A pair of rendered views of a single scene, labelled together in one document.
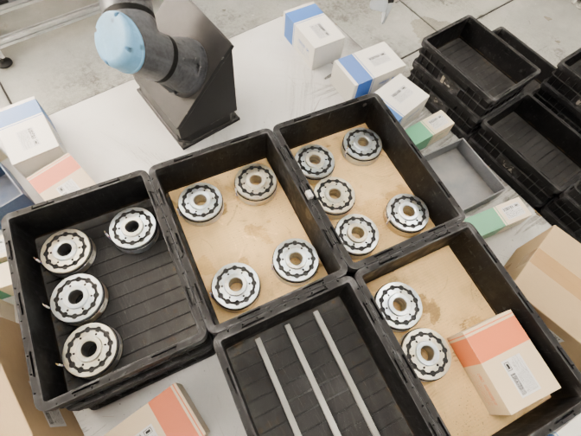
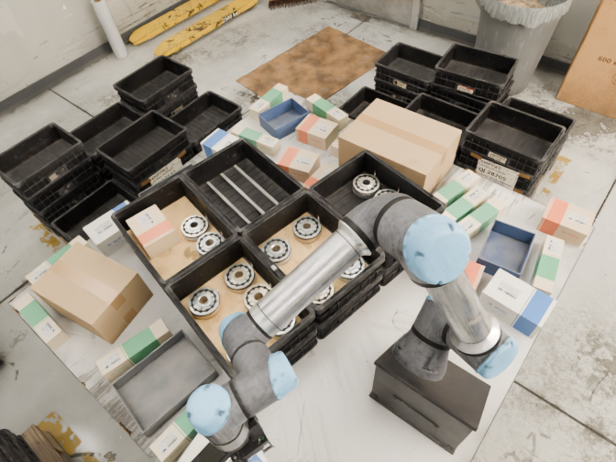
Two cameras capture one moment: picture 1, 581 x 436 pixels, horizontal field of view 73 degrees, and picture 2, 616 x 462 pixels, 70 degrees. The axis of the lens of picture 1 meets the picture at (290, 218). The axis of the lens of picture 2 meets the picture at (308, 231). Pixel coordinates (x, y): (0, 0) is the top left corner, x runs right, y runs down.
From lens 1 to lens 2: 1.27 m
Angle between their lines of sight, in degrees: 63
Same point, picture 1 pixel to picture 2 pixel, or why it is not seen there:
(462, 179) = (147, 397)
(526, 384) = (143, 216)
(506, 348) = (151, 229)
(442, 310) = (182, 255)
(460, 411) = (177, 214)
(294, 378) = (263, 204)
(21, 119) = (529, 302)
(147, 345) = (342, 197)
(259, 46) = not seen: outside the picture
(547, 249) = (104, 303)
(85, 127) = not seen: hidden behind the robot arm
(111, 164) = not seen: hidden behind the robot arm
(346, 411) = (235, 200)
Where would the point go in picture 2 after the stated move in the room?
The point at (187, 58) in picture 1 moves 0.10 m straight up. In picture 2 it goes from (407, 339) to (412, 324)
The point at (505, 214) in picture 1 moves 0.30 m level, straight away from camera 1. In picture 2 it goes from (119, 355) to (38, 433)
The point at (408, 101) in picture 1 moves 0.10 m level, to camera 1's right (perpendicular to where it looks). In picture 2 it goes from (199, 446) to (163, 452)
